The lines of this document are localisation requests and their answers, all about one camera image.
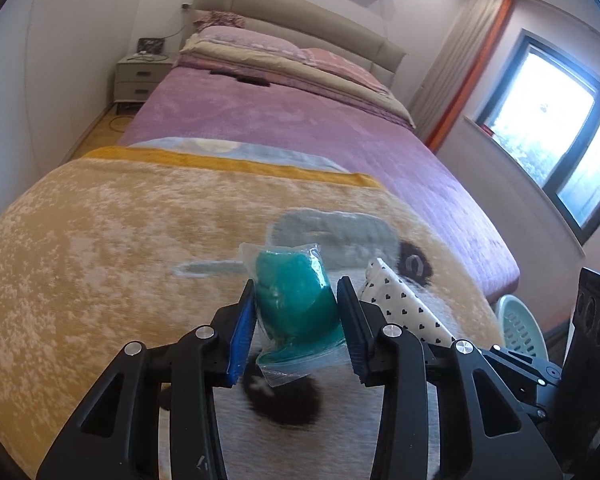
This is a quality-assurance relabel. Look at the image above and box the teal item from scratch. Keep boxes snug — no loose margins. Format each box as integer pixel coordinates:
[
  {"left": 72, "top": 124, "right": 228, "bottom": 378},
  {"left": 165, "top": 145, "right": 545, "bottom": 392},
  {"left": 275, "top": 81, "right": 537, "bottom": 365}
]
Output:
[{"left": 240, "top": 242, "right": 348, "bottom": 388}]

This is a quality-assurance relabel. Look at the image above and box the dark floral cloth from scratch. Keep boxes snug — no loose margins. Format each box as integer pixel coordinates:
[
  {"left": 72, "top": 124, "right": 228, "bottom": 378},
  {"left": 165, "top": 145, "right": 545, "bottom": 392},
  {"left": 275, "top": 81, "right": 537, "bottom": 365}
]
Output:
[{"left": 194, "top": 11, "right": 246, "bottom": 29}]

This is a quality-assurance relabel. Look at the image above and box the pink pillow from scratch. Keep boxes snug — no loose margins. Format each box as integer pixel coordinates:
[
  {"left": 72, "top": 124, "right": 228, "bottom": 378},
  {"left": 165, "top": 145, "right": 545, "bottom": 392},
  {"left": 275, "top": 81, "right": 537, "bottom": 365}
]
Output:
[{"left": 300, "top": 47, "right": 388, "bottom": 93}]

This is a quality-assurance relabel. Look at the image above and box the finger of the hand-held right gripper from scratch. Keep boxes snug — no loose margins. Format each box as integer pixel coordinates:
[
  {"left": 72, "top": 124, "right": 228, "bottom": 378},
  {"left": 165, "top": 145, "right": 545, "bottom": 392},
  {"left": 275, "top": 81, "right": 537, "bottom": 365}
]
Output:
[{"left": 480, "top": 345, "right": 563, "bottom": 423}]

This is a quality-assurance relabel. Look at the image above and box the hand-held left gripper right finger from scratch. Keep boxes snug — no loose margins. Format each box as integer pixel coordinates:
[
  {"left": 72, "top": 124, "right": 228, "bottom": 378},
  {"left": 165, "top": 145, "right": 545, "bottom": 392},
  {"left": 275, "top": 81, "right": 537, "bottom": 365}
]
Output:
[{"left": 336, "top": 276, "right": 563, "bottom": 480}]

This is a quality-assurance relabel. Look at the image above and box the dark framed window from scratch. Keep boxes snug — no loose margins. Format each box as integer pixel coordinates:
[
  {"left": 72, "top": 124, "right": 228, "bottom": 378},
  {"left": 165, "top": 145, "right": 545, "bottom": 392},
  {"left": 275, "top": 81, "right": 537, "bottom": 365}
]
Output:
[{"left": 475, "top": 30, "right": 600, "bottom": 246}]

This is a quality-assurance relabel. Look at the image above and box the beige curtain with orange edge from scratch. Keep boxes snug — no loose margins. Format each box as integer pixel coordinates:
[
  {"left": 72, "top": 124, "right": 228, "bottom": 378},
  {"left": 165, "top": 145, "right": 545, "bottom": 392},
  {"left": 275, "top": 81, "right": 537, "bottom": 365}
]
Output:
[{"left": 410, "top": 0, "right": 513, "bottom": 143}]

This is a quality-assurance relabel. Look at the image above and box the white wardrobe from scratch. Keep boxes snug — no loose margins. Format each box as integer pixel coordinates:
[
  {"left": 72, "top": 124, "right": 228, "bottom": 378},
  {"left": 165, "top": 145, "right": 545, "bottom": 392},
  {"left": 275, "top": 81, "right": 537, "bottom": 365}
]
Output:
[{"left": 0, "top": 0, "right": 201, "bottom": 221}]

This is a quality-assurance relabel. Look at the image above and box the yellow printed blanket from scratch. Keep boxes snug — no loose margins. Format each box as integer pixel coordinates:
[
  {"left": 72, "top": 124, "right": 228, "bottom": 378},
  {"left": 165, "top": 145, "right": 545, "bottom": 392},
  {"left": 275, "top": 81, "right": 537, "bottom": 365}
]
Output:
[{"left": 0, "top": 137, "right": 501, "bottom": 480}]

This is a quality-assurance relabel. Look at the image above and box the beige padded headboard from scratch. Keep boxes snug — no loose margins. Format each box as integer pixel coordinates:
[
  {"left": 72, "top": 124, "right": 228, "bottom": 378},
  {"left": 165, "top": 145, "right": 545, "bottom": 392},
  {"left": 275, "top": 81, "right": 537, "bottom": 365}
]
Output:
[{"left": 192, "top": 0, "right": 408, "bottom": 86}]

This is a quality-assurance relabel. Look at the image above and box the purple pillow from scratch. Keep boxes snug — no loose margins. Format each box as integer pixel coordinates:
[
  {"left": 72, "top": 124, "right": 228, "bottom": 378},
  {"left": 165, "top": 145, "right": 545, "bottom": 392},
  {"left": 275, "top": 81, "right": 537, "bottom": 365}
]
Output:
[{"left": 195, "top": 26, "right": 303, "bottom": 63}]

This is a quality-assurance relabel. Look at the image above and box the flat dark item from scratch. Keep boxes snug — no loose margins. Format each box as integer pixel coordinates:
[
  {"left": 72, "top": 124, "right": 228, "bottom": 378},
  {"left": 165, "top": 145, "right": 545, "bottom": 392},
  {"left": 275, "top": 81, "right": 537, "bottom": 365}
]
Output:
[{"left": 209, "top": 70, "right": 270, "bottom": 86}]

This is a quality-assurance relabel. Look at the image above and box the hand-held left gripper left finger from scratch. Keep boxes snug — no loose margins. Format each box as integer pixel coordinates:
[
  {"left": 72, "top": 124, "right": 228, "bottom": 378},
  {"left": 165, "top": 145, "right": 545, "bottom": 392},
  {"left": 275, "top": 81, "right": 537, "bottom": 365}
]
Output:
[{"left": 36, "top": 280, "right": 257, "bottom": 480}]

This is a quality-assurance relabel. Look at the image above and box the white dotted pouch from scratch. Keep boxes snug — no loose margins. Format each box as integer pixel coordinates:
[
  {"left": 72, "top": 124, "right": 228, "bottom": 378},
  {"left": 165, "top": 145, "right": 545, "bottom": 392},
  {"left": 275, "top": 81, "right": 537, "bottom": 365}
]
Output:
[{"left": 357, "top": 257, "right": 456, "bottom": 348}]

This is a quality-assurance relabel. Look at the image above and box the teal plastic waste basket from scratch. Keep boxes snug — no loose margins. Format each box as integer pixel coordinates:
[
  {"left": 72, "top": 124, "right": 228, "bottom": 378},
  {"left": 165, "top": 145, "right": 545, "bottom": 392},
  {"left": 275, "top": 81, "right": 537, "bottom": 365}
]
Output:
[{"left": 495, "top": 294, "right": 548, "bottom": 358}]

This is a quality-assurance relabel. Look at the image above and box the folded beige quilt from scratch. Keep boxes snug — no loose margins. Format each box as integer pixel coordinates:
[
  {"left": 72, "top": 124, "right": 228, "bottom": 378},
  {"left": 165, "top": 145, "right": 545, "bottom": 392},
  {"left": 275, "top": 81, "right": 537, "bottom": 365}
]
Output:
[{"left": 177, "top": 35, "right": 416, "bottom": 126}]

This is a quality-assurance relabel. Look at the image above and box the bed with purple cover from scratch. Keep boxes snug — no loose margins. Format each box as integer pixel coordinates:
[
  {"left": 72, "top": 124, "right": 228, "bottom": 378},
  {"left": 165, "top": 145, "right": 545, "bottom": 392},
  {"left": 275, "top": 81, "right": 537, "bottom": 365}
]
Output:
[{"left": 117, "top": 0, "right": 521, "bottom": 301}]

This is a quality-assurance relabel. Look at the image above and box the grey nightstand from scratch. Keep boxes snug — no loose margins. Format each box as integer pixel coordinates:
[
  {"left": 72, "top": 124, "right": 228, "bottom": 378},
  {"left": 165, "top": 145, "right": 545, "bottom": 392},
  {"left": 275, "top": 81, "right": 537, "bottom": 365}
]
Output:
[{"left": 115, "top": 52, "right": 176, "bottom": 106}]

